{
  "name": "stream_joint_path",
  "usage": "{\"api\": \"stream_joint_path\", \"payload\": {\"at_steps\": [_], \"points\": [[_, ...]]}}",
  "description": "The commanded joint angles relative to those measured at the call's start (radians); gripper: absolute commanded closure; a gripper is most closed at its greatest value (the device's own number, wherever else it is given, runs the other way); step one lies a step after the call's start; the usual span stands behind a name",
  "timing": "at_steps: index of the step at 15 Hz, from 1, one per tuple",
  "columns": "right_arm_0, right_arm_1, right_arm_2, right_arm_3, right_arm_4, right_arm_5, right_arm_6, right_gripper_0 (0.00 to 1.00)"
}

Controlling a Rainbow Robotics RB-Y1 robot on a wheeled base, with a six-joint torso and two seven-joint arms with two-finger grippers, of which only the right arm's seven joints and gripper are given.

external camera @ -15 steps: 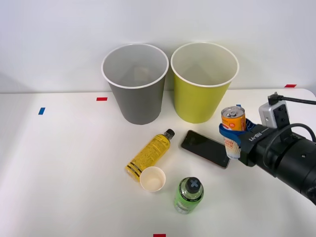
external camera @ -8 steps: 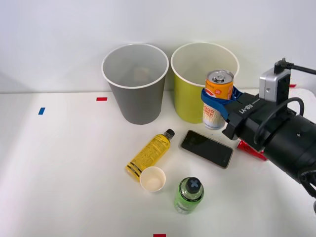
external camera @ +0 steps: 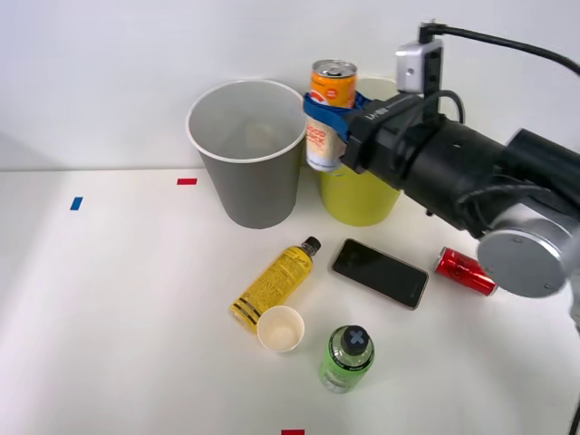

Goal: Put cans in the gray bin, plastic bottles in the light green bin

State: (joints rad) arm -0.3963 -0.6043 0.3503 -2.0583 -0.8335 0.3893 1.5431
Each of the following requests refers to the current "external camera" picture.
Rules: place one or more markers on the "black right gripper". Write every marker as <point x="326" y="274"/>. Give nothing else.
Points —
<point x="385" y="136"/>

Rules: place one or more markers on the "orange drink can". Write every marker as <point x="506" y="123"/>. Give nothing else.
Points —
<point x="333" y="86"/>

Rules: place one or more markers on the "silver-grey and black right arm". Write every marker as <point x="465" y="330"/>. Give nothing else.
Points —
<point x="476" y="167"/>

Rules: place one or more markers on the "yellow-green plastic waste bin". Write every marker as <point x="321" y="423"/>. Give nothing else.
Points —
<point x="358" y="199"/>

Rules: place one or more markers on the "grey plastic waste bin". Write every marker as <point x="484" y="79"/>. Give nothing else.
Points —
<point x="254" y="190"/>

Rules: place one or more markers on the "black smartphone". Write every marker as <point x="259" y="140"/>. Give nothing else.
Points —
<point x="380" y="274"/>

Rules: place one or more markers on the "yellow plastic bottle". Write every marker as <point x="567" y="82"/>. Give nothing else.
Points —
<point x="276" y="281"/>

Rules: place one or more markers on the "red drink can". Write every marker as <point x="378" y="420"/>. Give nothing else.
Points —
<point x="462" y="272"/>

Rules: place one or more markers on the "small white paper cup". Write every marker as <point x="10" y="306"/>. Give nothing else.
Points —
<point x="281" y="333"/>

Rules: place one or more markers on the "green plastic bottle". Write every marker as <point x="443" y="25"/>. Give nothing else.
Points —
<point x="346" y="362"/>

